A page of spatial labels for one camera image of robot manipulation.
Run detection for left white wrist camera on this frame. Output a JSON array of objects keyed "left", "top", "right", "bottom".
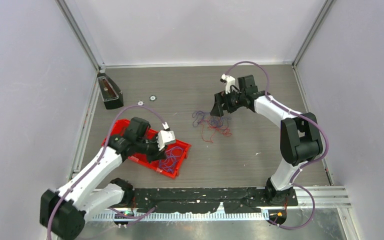
[{"left": 157, "top": 122, "right": 176, "bottom": 151}]

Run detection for slotted cable duct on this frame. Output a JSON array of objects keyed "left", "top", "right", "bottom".
[{"left": 91, "top": 210, "right": 269, "bottom": 222}]

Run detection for black wedge stand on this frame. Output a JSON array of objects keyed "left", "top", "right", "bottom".
[{"left": 96, "top": 73, "right": 124, "bottom": 110}]

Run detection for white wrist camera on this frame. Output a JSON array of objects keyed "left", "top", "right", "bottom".
[
  {"left": 157, "top": 122, "right": 176, "bottom": 151},
  {"left": 220, "top": 74, "right": 236, "bottom": 95}
]

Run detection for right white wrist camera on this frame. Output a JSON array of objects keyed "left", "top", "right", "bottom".
[{"left": 220, "top": 74, "right": 236, "bottom": 95}]

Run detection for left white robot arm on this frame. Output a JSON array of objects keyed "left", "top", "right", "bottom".
[{"left": 39, "top": 117, "right": 176, "bottom": 240}]

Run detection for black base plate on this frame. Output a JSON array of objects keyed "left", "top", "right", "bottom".
[{"left": 101, "top": 187, "right": 299, "bottom": 215}]

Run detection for red blue cables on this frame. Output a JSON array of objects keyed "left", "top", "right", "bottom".
[{"left": 191, "top": 110, "right": 233, "bottom": 143}]

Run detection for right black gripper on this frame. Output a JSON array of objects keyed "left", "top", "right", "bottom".
[{"left": 210, "top": 87, "right": 246, "bottom": 117}]

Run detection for red three-compartment bin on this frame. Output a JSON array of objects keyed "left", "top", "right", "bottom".
[{"left": 111, "top": 118, "right": 191, "bottom": 179}]

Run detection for small silver gear right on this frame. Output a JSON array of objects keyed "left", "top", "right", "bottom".
[{"left": 149, "top": 95, "right": 157, "bottom": 102}]

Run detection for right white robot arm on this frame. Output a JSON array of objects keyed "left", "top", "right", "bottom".
[{"left": 210, "top": 74, "right": 324, "bottom": 205}]

